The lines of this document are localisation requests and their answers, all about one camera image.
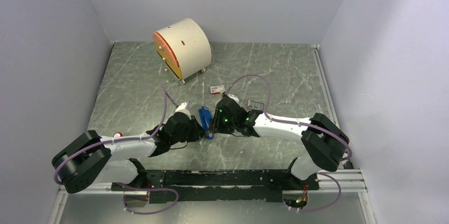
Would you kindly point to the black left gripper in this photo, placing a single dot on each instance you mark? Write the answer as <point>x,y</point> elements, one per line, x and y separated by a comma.
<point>197,131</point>

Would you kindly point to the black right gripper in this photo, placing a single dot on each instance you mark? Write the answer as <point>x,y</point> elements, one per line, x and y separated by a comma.
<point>216,126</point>

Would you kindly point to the blue black stapler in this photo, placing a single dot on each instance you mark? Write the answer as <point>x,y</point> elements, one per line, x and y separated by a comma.
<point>206,119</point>

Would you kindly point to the staple box tray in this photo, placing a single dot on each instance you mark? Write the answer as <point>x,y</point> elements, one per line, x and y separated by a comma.
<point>254,105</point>

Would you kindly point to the red staple box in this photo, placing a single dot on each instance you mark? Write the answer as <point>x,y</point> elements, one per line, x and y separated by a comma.
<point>217,89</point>

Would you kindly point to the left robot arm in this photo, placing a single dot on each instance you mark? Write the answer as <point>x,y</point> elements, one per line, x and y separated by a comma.
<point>92,159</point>

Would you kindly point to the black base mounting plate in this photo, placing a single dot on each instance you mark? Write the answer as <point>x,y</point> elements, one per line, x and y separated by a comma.
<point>227,185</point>

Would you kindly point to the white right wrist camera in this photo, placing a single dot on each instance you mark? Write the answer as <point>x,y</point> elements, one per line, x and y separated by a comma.
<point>235,98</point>

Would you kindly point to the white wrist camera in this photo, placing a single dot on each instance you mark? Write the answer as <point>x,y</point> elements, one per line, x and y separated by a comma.
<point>184,108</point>
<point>235,98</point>

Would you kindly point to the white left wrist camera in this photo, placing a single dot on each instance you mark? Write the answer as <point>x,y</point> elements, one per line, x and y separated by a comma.
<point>184,108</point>

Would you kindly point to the aluminium frame rail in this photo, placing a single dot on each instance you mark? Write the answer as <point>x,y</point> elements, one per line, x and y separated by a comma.
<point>344,179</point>

